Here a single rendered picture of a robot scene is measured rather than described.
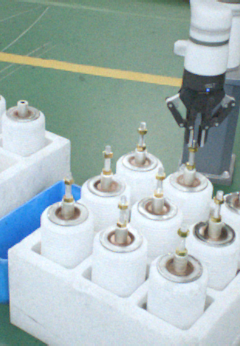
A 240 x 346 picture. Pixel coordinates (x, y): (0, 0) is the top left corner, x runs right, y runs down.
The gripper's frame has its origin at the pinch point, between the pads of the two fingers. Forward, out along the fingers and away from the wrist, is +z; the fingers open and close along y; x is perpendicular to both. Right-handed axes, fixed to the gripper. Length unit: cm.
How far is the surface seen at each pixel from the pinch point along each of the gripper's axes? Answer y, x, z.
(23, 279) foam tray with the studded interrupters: -32.6, -13.0, 22.2
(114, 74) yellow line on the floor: -2, 106, 36
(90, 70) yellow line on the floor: -10, 109, 36
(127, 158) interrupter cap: -11.3, 8.7, 10.1
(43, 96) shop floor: -27, 89, 36
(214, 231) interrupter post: 0.5, -17.8, 8.9
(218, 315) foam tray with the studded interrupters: -0.6, -29.4, 17.4
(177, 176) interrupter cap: -2.1, 1.6, 10.1
